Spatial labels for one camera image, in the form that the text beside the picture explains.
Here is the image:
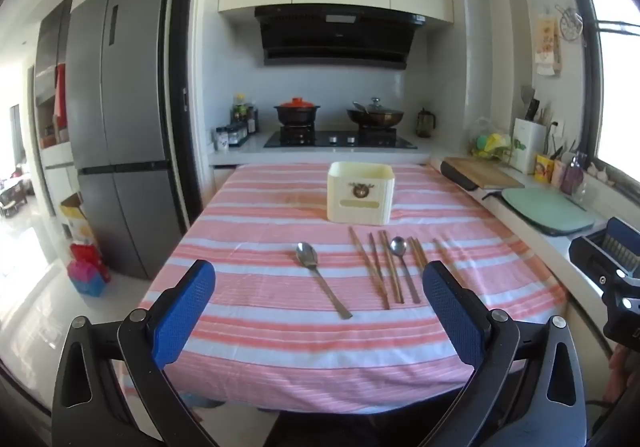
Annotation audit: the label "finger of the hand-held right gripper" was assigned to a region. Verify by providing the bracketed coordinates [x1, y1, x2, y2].
[569, 233, 628, 295]
[606, 217, 640, 273]

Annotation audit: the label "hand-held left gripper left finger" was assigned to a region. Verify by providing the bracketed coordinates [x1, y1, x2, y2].
[51, 259, 219, 447]

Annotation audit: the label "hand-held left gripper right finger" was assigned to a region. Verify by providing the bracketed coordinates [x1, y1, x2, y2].
[422, 260, 590, 447]

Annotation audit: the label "small metal spoon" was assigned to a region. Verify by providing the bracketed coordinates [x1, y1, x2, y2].
[390, 236, 422, 304]

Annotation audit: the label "large metal spoon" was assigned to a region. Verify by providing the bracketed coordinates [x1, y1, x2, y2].
[295, 242, 353, 319]

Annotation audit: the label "cream utensil holder box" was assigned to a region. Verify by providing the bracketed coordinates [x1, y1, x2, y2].
[327, 161, 396, 224]

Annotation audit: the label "green cutting board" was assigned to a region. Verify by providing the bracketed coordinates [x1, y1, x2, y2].
[501, 187, 596, 237]

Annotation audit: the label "purple soap bottle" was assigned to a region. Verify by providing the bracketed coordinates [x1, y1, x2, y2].
[560, 153, 589, 196]

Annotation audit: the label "pink white striped tablecloth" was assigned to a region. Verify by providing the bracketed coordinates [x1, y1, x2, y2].
[122, 162, 568, 415]

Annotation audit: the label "yellow packet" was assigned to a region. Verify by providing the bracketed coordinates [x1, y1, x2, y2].
[534, 154, 554, 184]

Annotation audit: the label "red blue toy bag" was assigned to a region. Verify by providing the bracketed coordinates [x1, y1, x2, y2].
[67, 242, 112, 298]

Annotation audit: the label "white knife block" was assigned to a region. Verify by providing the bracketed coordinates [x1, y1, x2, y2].
[511, 118, 546, 174]

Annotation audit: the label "cardboard box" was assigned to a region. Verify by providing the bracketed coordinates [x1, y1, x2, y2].
[59, 192, 94, 248]

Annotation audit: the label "wooden cutting board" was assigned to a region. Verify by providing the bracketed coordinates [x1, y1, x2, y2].
[443, 157, 526, 190]

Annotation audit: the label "window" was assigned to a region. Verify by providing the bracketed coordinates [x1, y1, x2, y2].
[569, 0, 640, 180]

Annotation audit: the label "bag of produce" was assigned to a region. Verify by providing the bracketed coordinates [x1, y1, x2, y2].
[467, 117, 516, 160]

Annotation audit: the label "glass french press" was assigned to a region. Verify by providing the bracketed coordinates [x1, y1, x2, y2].
[416, 108, 437, 139]

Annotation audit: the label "grey refrigerator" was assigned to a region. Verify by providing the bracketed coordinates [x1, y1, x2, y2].
[65, 0, 184, 281]

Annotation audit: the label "black gas stove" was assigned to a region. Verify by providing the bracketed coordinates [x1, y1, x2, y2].
[263, 124, 418, 150]

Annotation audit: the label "sauce bottles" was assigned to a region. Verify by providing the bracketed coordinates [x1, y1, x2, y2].
[230, 94, 260, 136]

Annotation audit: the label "wok with glass lid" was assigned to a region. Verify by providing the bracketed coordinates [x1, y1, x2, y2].
[347, 98, 405, 129]

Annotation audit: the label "black clay pot red lid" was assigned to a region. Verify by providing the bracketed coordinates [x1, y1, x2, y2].
[273, 97, 322, 126]

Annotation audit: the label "open shelf cabinet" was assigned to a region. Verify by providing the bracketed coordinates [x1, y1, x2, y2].
[31, 2, 77, 230]

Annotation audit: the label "black range hood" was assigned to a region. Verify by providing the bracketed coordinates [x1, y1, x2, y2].
[254, 5, 427, 72]

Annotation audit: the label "wall calendar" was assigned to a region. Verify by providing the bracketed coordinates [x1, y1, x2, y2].
[534, 13, 562, 76]

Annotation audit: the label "wire trivet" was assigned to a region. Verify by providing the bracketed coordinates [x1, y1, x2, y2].
[555, 4, 585, 43]

